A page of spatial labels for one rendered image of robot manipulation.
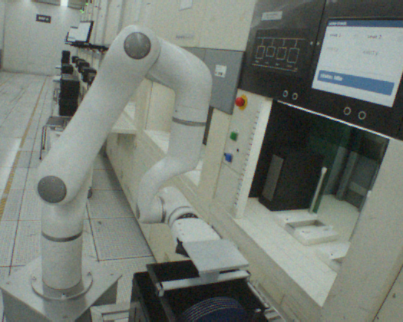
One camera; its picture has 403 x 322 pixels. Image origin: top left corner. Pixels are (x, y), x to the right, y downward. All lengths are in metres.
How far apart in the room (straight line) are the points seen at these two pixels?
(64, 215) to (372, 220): 0.79
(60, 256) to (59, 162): 0.29
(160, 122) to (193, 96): 1.93
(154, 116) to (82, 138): 1.90
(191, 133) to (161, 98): 1.88
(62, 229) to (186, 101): 0.47
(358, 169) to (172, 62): 1.44
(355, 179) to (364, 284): 1.20
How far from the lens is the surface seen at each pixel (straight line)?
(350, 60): 0.93
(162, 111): 2.65
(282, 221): 1.36
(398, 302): 0.86
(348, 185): 1.96
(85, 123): 0.76
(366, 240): 0.81
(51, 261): 0.95
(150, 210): 0.81
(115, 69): 0.70
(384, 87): 0.85
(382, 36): 0.89
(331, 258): 1.21
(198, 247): 0.69
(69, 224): 0.88
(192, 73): 0.74
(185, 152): 0.77
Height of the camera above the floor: 1.46
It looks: 17 degrees down
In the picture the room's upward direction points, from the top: 11 degrees clockwise
